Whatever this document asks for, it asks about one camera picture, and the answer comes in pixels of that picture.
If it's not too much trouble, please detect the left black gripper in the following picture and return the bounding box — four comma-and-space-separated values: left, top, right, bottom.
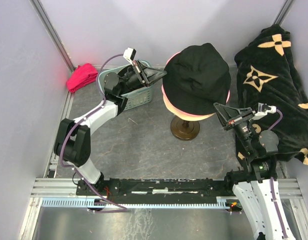
118, 60, 167, 95

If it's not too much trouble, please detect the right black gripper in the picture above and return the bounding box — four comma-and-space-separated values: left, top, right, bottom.
212, 102, 256, 155

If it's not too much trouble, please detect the peach bucket hat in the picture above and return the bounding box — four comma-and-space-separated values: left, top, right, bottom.
163, 95, 215, 122

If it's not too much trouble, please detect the black beige bucket hat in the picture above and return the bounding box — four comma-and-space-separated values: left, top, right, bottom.
161, 42, 232, 115

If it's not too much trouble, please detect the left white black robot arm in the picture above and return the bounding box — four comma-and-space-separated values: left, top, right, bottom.
53, 60, 167, 195

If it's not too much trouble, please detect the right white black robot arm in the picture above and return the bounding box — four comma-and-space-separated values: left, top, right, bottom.
213, 102, 295, 240

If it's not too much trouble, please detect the teal plastic basket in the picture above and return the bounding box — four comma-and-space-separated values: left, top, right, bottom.
97, 64, 153, 111

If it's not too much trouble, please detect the dark wooden hat stand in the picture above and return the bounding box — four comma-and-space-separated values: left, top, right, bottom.
170, 116, 200, 141

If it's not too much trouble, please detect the black floral blanket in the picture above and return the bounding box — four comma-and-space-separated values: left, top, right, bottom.
234, 24, 308, 166

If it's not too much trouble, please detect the red cloth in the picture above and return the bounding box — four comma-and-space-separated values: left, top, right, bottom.
66, 63, 98, 93

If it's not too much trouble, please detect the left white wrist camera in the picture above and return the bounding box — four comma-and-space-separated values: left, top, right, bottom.
123, 47, 137, 64

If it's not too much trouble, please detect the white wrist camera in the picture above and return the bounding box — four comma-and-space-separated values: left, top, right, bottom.
253, 102, 277, 120
123, 47, 137, 64

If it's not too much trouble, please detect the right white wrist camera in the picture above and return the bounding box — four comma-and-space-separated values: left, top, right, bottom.
253, 102, 277, 120

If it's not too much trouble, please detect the light blue cable duct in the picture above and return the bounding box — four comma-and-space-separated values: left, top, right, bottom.
41, 196, 239, 210

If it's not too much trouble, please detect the right aluminium frame post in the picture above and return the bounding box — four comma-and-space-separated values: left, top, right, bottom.
273, 0, 295, 25

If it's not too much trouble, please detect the aluminium frame post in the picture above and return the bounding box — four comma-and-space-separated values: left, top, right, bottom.
29, 0, 76, 72
273, 0, 295, 25

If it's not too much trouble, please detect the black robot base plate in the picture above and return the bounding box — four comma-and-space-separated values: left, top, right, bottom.
76, 177, 255, 204

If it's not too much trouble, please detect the left aluminium frame post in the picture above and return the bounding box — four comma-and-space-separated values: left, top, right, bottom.
29, 0, 76, 72

